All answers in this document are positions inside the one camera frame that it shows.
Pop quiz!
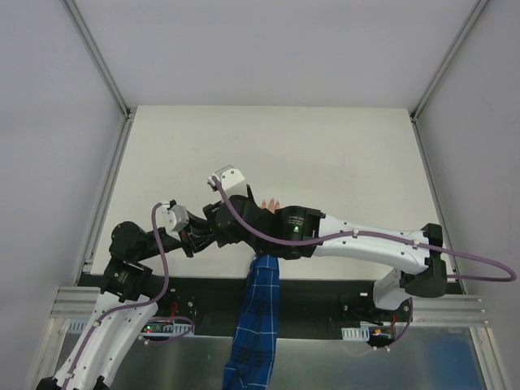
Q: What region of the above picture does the blue plaid sleeve forearm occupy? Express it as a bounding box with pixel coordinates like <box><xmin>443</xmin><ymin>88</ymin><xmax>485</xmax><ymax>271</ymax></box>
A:
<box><xmin>222</xmin><ymin>255</ymin><xmax>280</xmax><ymax>389</ymax></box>

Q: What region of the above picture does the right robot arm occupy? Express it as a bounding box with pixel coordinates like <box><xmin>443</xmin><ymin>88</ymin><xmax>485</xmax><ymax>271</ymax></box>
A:
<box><xmin>203</xmin><ymin>195</ymin><xmax>448</xmax><ymax>321</ymax></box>

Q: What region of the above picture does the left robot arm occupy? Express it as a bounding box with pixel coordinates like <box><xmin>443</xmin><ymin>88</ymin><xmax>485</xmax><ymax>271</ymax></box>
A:
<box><xmin>37</xmin><ymin>215</ymin><xmax>215</xmax><ymax>389</ymax></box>

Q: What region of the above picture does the person's hand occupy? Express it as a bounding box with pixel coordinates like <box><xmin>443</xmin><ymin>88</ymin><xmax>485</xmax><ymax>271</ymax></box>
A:
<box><xmin>261</xmin><ymin>198</ymin><xmax>280</xmax><ymax>215</ymax></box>

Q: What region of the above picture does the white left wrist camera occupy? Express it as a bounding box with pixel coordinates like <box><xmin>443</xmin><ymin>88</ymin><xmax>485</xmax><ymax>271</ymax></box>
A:
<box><xmin>160</xmin><ymin>200</ymin><xmax>189</xmax><ymax>236</ymax></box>

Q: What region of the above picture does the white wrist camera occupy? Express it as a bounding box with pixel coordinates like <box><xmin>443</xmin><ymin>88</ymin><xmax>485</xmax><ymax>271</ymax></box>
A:
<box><xmin>160</xmin><ymin>200</ymin><xmax>189</xmax><ymax>236</ymax></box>
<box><xmin>207</xmin><ymin>165</ymin><xmax>248</xmax><ymax>198</ymax></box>

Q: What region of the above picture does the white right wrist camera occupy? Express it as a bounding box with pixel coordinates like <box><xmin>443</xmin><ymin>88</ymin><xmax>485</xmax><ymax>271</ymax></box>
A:
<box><xmin>207</xmin><ymin>165</ymin><xmax>248</xmax><ymax>198</ymax></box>

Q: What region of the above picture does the left white cable duct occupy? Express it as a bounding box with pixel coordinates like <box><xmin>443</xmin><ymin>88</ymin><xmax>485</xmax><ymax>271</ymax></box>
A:
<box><xmin>67</xmin><ymin>318</ymin><xmax>195</xmax><ymax>339</ymax></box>

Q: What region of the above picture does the white cable duct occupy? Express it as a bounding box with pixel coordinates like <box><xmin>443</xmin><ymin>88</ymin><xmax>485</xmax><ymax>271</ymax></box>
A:
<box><xmin>67</xmin><ymin>318</ymin><xmax>195</xmax><ymax>339</ymax></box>
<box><xmin>341</xmin><ymin>325</ymin><xmax>370</xmax><ymax>342</ymax></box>

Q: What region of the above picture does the aluminium table edge rail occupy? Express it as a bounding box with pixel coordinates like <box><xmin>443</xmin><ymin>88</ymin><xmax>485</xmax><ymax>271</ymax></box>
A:
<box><xmin>72</xmin><ymin>112</ymin><xmax>134</xmax><ymax>286</ymax></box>

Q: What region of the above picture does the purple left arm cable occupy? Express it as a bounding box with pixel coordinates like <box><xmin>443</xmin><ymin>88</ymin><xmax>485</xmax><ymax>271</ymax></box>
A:
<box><xmin>63</xmin><ymin>201</ymin><xmax>194</xmax><ymax>387</ymax></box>

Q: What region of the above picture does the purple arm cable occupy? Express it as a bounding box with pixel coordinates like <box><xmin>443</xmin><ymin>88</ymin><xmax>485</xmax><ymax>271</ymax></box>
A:
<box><xmin>63</xmin><ymin>201</ymin><xmax>194</xmax><ymax>387</ymax></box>
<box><xmin>210</xmin><ymin>176</ymin><xmax>518</xmax><ymax>358</ymax></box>

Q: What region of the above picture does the right white cable duct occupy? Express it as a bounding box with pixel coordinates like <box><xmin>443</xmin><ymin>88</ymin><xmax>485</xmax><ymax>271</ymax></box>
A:
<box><xmin>341</xmin><ymin>325</ymin><xmax>370</xmax><ymax>342</ymax></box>

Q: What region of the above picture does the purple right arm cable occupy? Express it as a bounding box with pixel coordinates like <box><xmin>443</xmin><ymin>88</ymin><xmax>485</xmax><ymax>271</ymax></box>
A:
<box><xmin>210</xmin><ymin>176</ymin><xmax>518</xmax><ymax>358</ymax></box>

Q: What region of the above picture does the left aluminium frame post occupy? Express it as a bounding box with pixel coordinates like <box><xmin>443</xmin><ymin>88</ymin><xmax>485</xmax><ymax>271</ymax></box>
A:
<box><xmin>60</xmin><ymin>0</ymin><xmax>132</xmax><ymax>119</ymax></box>

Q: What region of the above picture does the aluminium frame post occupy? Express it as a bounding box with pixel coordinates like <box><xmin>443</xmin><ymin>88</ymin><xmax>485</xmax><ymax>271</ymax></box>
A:
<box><xmin>409</xmin><ymin>0</ymin><xmax>491</xmax><ymax>124</ymax></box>
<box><xmin>60</xmin><ymin>0</ymin><xmax>132</xmax><ymax>119</ymax></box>

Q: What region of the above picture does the right aluminium frame post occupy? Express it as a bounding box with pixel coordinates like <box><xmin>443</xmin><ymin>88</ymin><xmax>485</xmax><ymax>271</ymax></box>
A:
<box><xmin>409</xmin><ymin>0</ymin><xmax>491</xmax><ymax>124</ymax></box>

